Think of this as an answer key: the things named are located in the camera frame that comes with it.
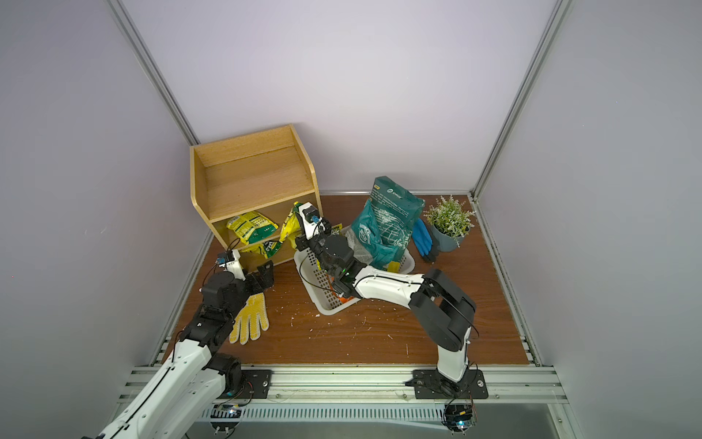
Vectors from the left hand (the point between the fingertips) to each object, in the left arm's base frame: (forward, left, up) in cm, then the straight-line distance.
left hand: (263, 264), depth 81 cm
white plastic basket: (-4, -18, -15) cm, 24 cm away
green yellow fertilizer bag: (+11, -37, +2) cm, 39 cm away
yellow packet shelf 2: (+6, -10, +11) cm, 16 cm away
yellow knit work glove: (-11, +6, -15) cm, 20 cm away
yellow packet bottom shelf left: (+11, +3, -9) cm, 15 cm away
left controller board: (-36, +7, -19) cm, 42 cm away
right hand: (+8, -13, +17) cm, 23 cm away
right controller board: (-36, -56, -15) cm, 68 cm away
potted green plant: (+17, -60, +1) cm, 62 cm away
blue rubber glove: (+16, -53, -11) cm, 57 cm away
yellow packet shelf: (+11, +5, +4) cm, 13 cm away
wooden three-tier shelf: (+17, +4, +16) cm, 23 cm away
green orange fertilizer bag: (-7, -24, -10) cm, 27 cm away
